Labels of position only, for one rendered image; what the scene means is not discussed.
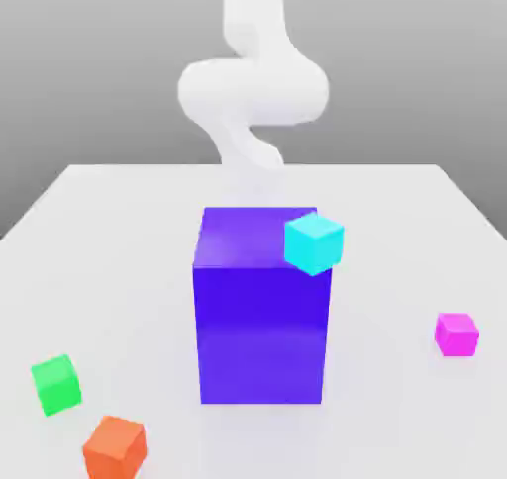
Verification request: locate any small green cube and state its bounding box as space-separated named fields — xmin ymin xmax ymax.
xmin=30 ymin=353 xmax=83 ymax=418

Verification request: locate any small magenta cube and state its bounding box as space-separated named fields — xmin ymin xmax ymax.
xmin=434 ymin=312 xmax=481 ymax=358

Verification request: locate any large purple box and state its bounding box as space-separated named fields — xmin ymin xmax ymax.
xmin=192 ymin=206 xmax=333 ymax=406

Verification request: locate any small orange cube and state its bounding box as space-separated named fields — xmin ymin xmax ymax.
xmin=82 ymin=415 xmax=149 ymax=479

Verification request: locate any small cyan cube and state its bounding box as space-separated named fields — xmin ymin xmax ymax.
xmin=283 ymin=211 xmax=346 ymax=277

